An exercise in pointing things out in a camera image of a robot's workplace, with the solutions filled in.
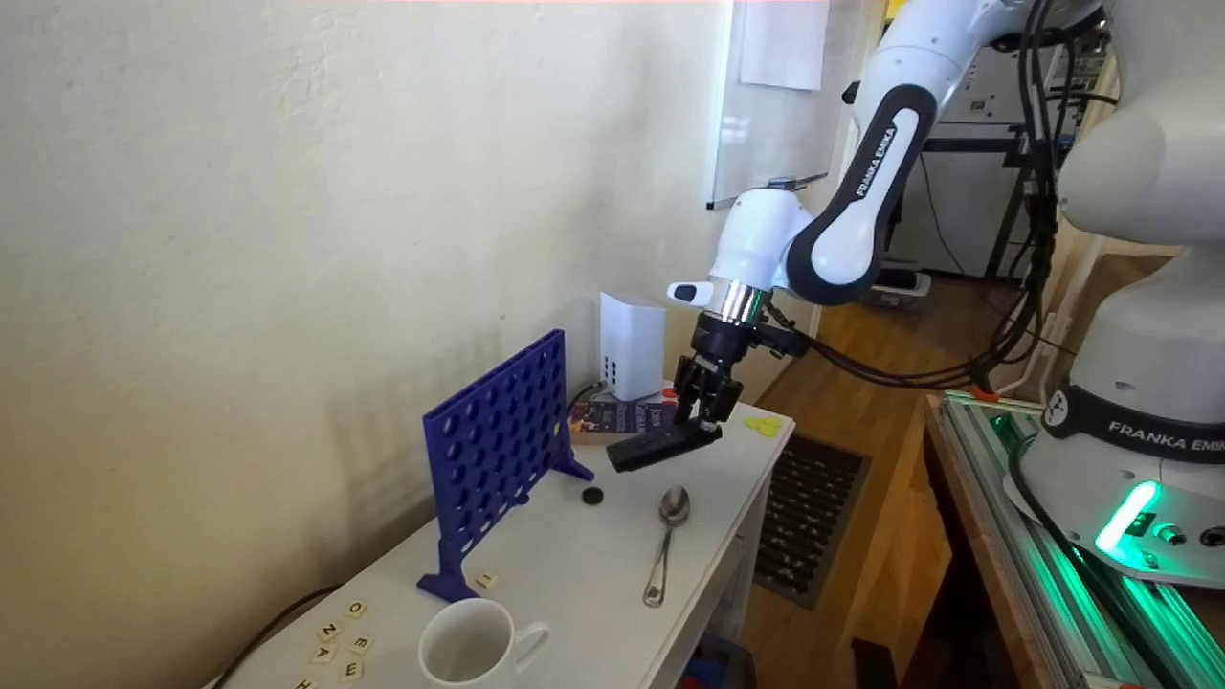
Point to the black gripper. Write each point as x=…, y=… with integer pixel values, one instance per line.
x=707, y=373

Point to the yellow game disc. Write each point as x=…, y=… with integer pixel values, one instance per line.
x=764, y=425

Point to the white paper on wall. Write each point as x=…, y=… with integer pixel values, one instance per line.
x=781, y=42

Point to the black remote control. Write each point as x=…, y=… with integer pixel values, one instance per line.
x=660, y=444

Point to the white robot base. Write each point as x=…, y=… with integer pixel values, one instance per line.
x=1132, y=449

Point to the small black round cap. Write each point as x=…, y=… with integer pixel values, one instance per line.
x=590, y=494

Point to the white ceramic mug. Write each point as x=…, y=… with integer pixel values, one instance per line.
x=478, y=643

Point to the dark blue paperback book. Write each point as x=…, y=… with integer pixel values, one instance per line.
x=621, y=420

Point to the letter tile on table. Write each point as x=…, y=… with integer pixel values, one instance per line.
x=363, y=643
x=350, y=667
x=327, y=628
x=357, y=609

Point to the blue connect four grid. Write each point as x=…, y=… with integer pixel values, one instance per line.
x=488, y=444

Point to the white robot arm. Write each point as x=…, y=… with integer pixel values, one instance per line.
x=776, y=244

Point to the silver metal spoon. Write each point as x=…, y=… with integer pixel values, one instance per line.
x=673, y=515

